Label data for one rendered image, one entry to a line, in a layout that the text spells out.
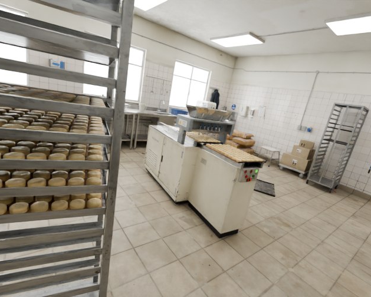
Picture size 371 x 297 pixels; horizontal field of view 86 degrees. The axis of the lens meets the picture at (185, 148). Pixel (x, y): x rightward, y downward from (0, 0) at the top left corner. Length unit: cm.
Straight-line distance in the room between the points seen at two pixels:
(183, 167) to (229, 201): 71
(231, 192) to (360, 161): 406
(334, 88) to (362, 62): 66
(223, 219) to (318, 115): 434
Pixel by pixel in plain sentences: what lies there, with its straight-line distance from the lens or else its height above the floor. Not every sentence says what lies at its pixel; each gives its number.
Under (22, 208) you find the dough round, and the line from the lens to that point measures 86.
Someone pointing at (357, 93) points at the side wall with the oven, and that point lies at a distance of 583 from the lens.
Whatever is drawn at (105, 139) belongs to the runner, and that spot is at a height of 123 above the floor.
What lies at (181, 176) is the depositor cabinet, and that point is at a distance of 251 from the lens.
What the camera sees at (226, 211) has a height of 36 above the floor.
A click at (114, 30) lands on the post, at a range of 113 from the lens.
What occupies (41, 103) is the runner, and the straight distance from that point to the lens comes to 69.
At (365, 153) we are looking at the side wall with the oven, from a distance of 571.
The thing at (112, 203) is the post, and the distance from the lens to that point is 77.
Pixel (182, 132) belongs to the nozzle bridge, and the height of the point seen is 98.
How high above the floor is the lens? 141
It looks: 14 degrees down
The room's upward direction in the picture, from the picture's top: 10 degrees clockwise
